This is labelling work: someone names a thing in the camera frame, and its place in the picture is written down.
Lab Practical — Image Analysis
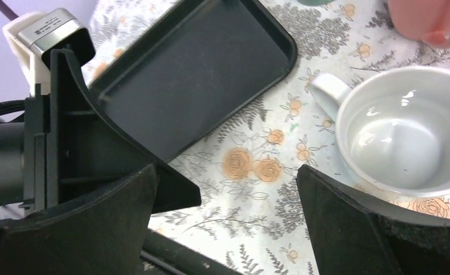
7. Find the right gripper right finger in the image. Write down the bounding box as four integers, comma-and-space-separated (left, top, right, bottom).
297, 165, 450, 274

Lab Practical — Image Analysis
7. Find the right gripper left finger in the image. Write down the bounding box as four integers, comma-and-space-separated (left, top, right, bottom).
0, 165, 158, 274

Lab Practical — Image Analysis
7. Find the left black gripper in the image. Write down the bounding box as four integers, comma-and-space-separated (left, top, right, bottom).
22, 49, 202, 213

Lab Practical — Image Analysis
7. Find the light blue mug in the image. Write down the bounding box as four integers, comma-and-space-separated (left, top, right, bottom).
310, 66, 450, 198

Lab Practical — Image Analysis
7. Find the plain pink mug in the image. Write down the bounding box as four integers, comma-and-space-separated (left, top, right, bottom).
388, 0, 450, 49

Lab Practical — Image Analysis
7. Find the cream floral mug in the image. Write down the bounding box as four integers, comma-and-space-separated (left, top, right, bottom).
298, 0, 334, 6

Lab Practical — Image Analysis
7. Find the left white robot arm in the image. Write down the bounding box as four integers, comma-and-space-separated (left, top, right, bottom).
0, 49, 202, 213

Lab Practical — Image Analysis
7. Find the floral tablecloth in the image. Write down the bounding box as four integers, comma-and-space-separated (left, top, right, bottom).
81, 0, 450, 275

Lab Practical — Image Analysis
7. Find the black plastic tray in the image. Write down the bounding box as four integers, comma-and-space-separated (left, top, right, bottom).
86, 1, 298, 161

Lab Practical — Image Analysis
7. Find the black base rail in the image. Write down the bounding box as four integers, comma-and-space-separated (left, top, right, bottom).
136, 229, 238, 275

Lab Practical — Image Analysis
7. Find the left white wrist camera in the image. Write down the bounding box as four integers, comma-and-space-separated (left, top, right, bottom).
2, 8, 96, 97

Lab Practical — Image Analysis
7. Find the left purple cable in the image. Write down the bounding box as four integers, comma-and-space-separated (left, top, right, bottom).
0, 0, 20, 22

